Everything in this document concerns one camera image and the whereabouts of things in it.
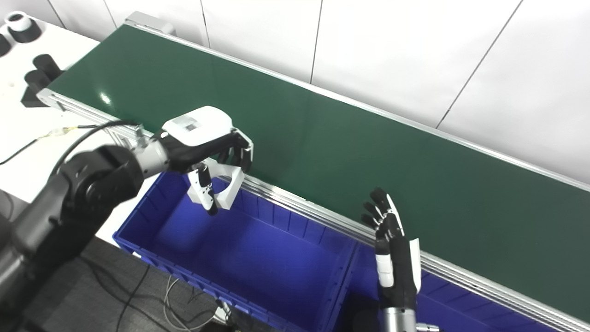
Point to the gray conveyor end housing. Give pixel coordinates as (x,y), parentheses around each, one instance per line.
(147,22)

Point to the black double cylinder part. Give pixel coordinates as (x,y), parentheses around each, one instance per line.
(41,76)

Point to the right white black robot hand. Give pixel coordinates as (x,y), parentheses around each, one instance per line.
(398,267)

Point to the white square part round hole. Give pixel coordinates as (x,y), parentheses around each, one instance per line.
(230,193)

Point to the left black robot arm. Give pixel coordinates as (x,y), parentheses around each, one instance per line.
(83,189)

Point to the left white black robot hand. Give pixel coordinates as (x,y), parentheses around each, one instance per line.
(198,124)

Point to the green conveyor belt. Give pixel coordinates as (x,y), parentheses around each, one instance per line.
(345,152)

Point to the blue plastic bin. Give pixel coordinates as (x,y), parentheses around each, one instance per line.
(447,299)
(258,249)

